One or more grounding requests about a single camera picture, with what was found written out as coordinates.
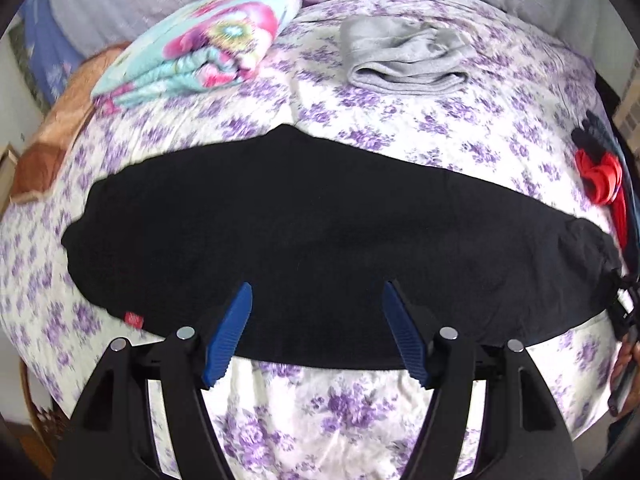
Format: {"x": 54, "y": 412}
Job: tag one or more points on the brown cloth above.
{"x": 55, "y": 130}

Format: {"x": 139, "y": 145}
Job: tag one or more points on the wooden frame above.
{"x": 7, "y": 180}

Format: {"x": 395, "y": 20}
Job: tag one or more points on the person's right hand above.
{"x": 629, "y": 360}

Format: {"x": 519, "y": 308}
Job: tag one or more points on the wicker chair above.
{"x": 42, "y": 425}

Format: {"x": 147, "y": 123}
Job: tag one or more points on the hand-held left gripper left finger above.
{"x": 227, "y": 340}

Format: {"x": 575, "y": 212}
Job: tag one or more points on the black garment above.
{"x": 590, "y": 135}

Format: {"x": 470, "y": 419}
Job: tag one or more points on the folded grey pants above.
{"x": 400, "y": 55}

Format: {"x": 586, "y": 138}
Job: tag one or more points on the folded floral blanket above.
{"x": 200, "y": 45}

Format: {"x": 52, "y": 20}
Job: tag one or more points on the blue pillow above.
{"x": 55, "y": 60}

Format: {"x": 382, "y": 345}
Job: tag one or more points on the red garment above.
{"x": 600, "y": 180}

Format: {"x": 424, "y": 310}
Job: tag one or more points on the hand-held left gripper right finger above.
{"x": 405, "y": 335}

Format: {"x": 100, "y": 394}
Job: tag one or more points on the black pants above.
{"x": 325, "y": 240}

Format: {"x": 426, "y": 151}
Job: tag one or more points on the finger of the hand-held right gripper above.
{"x": 625, "y": 310}

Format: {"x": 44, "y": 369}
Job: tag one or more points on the purple floral bed sheet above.
{"x": 450, "y": 130}

